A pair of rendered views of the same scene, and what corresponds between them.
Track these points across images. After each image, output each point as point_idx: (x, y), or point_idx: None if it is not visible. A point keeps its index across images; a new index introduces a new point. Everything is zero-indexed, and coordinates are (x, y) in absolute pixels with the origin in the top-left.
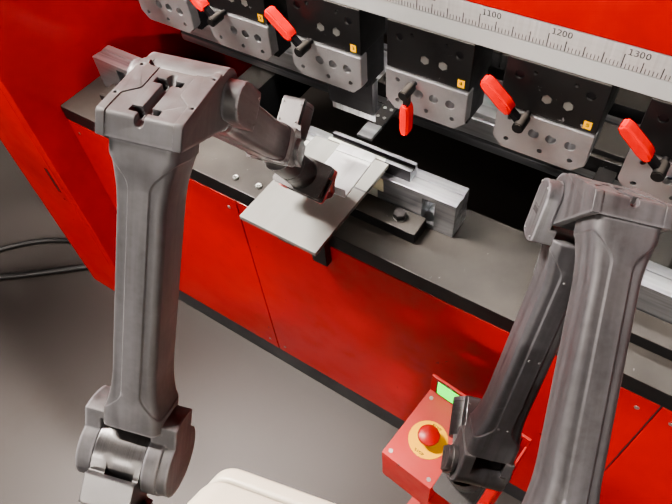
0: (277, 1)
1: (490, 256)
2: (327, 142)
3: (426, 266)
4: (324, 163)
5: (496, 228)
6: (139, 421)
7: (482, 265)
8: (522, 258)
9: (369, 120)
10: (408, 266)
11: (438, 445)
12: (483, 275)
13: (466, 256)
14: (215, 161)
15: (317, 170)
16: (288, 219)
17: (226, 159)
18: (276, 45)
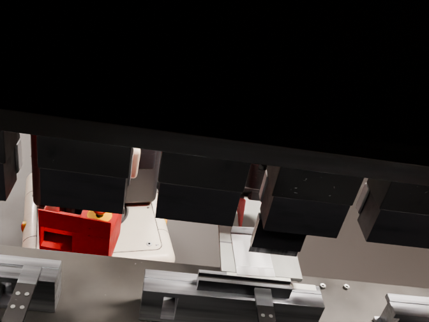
0: (376, 181)
1: (102, 292)
2: (286, 274)
3: (149, 268)
4: (246, 188)
5: (106, 321)
6: None
7: (106, 283)
8: (73, 300)
9: (273, 307)
10: (162, 264)
11: (92, 214)
12: (101, 276)
13: (122, 286)
14: (377, 296)
15: (247, 187)
16: (253, 208)
17: (372, 301)
18: (359, 206)
